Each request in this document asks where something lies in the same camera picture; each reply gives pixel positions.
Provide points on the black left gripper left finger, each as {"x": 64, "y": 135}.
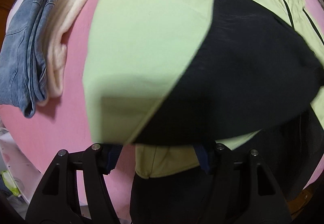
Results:
{"x": 56, "y": 198}

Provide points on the pink bed sheet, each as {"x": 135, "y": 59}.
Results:
{"x": 63, "y": 124}

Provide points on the green and black hooded jacket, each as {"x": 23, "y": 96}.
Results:
{"x": 169, "y": 75}

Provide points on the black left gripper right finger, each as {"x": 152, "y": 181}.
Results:
{"x": 241, "y": 189}

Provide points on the folded cream fleece garment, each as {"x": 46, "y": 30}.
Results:
{"x": 60, "y": 20}

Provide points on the folded blue denim jeans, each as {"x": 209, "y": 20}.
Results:
{"x": 23, "y": 64}

